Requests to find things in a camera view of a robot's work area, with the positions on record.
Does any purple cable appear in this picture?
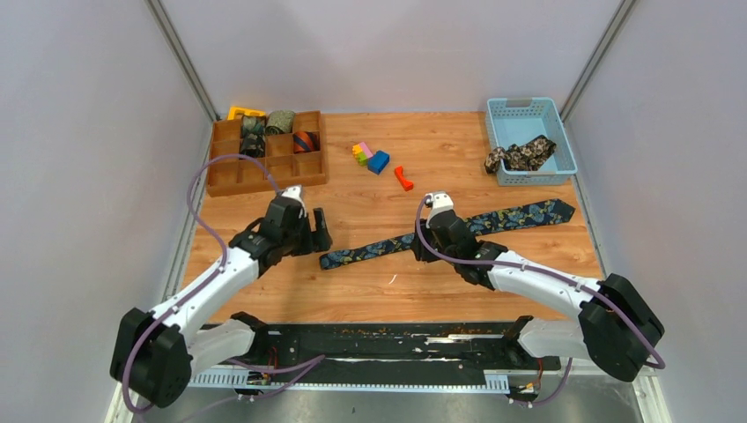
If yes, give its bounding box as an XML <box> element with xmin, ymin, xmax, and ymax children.
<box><xmin>119</xmin><ymin>153</ymin><xmax>285</xmax><ymax>416</ymax></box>
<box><xmin>414</xmin><ymin>195</ymin><xmax>667</xmax><ymax>371</ymax></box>

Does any rolled dark green tie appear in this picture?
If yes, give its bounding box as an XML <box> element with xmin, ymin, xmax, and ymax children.
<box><xmin>240</xmin><ymin>115</ymin><xmax>266</xmax><ymax>137</ymax></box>

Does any yellow plastic object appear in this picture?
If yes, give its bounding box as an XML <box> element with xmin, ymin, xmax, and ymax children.
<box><xmin>226</xmin><ymin>106</ymin><xmax>266</xmax><ymax>120</ymax></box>

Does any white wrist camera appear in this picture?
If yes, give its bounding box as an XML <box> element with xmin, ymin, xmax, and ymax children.
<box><xmin>280</xmin><ymin>185</ymin><xmax>308</xmax><ymax>218</ymax></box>
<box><xmin>425</xmin><ymin>191</ymin><xmax>454</xmax><ymax>214</ymax></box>

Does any green toy block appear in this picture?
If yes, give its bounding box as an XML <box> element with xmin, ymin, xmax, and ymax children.
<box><xmin>355</xmin><ymin>152</ymin><xmax>368</xmax><ymax>167</ymax></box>

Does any light blue plastic basket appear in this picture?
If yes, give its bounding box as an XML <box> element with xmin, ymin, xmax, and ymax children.
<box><xmin>485</xmin><ymin>97</ymin><xmax>578</xmax><ymax>187</ymax></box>

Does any white slotted cable duct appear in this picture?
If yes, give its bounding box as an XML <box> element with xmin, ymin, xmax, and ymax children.
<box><xmin>187</xmin><ymin>365</ymin><xmax>510</xmax><ymax>395</ymax></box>

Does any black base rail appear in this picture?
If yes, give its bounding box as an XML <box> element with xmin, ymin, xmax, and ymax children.
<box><xmin>238</xmin><ymin>322</ymin><xmax>561</xmax><ymax>383</ymax></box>

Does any brown floral necktie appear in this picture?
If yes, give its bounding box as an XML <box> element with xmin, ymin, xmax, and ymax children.
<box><xmin>484</xmin><ymin>135</ymin><xmax>557</xmax><ymax>174</ymax></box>

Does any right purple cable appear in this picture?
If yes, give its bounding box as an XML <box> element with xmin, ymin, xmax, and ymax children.
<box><xmin>414</xmin><ymin>195</ymin><xmax>667</xmax><ymax>371</ymax></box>

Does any rolled orange striped tie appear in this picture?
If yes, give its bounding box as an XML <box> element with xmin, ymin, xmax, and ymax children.
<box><xmin>292</xmin><ymin>130</ymin><xmax>321</xmax><ymax>154</ymax></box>

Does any rolled olive tie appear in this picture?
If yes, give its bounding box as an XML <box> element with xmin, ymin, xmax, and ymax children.
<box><xmin>264</xmin><ymin>109</ymin><xmax>296</xmax><ymax>136</ymax></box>

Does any blue patterned necktie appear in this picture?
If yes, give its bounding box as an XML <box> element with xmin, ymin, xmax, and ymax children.
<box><xmin>319</xmin><ymin>198</ymin><xmax>576</xmax><ymax>271</ymax></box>

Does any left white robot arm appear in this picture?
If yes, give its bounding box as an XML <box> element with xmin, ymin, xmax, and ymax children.
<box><xmin>109</xmin><ymin>186</ymin><xmax>332</xmax><ymax>408</ymax></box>

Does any pink toy block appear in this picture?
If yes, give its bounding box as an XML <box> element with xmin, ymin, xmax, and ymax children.
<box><xmin>358</xmin><ymin>142</ymin><xmax>373</xmax><ymax>159</ymax></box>

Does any red toy block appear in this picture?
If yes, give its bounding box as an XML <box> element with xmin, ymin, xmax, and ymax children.
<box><xmin>394</xmin><ymin>166</ymin><xmax>414</xmax><ymax>191</ymax></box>

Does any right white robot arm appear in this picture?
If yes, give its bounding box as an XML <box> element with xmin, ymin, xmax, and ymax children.
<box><xmin>415</xmin><ymin>207</ymin><xmax>666</xmax><ymax>382</ymax></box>

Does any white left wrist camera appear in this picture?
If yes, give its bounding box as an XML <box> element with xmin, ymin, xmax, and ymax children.
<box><xmin>280</xmin><ymin>185</ymin><xmax>308</xmax><ymax>218</ymax></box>

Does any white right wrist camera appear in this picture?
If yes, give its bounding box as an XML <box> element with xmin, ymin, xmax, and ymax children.
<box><xmin>425</xmin><ymin>191</ymin><xmax>454</xmax><ymax>214</ymax></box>

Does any rolled camouflage tie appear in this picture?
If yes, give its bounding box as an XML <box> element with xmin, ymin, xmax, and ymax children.
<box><xmin>239</xmin><ymin>135</ymin><xmax>266</xmax><ymax>159</ymax></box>

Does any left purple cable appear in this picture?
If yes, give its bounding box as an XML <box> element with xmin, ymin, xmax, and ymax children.
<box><xmin>119</xmin><ymin>153</ymin><xmax>285</xmax><ymax>416</ymax></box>

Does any blue toy block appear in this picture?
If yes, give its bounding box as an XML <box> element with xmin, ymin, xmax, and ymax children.
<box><xmin>367</xmin><ymin>151</ymin><xmax>390</xmax><ymax>174</ymax></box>

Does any wooden compartment tray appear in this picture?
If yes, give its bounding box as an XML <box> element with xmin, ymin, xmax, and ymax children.
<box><xmin>207</xmin><ymin>110</ymin><xmax>329</xmax><ymax>197</ymax></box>

